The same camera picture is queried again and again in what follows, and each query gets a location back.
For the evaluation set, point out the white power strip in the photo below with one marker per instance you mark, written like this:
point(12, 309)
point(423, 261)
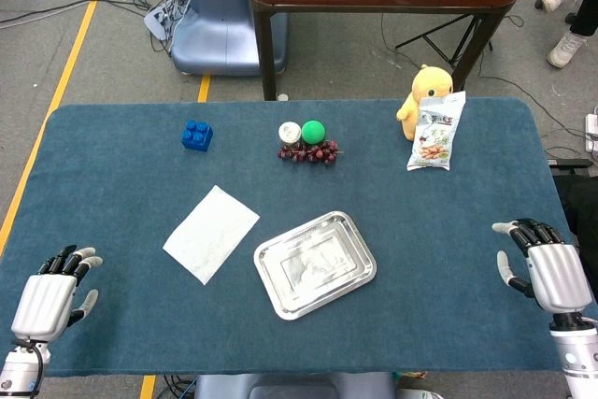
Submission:
point(592, 130)

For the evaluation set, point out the green ball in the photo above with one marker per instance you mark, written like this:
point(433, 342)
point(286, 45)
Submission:
point(313, 132)

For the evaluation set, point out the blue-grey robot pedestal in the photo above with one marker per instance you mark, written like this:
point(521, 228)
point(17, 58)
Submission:
point(215, 34)

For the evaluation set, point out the blue toy building block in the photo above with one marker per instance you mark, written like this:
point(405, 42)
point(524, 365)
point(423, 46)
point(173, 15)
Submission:
point(196, 137)

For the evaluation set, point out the bunch of red grapes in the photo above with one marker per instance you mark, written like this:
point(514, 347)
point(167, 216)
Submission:
point(308, 153)

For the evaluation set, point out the black equipment beside table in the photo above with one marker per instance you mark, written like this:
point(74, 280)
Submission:
point(579, 203)

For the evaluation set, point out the white peanut snack bag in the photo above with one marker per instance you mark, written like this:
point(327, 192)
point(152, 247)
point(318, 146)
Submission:
point(434, 137)

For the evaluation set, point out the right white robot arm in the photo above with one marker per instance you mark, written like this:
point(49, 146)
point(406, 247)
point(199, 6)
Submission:
point(577, 361)

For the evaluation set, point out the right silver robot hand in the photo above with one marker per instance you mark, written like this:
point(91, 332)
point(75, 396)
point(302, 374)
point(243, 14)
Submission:
point(560, 277)

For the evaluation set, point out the blue-grey robot torso base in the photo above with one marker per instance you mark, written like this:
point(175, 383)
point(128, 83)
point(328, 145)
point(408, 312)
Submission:
point(294, 387)

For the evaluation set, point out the silver metal tray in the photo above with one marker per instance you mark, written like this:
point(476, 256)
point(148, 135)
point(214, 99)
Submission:
point(313, 268)

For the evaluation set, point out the blue table cloth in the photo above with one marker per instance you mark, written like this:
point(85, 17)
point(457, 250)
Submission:
point(140, 184)

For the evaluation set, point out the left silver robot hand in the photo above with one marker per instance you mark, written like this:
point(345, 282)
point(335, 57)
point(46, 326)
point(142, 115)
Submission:
point(44, 305)

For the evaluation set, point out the person in black trousers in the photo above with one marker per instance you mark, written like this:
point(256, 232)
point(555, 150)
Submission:
point(588, 11)

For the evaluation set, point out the white multi-plug socket board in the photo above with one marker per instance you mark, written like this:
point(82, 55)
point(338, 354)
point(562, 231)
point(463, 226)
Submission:
point(161, 18)

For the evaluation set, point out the yellow plush duck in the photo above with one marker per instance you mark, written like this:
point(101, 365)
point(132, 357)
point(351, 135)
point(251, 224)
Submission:
point(430, 83)

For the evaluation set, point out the black folding stand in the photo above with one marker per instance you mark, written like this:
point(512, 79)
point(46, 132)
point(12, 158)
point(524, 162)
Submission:
point(439, 44)

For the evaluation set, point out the white paper napkin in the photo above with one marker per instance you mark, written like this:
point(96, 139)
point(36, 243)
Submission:
point(210, 235)

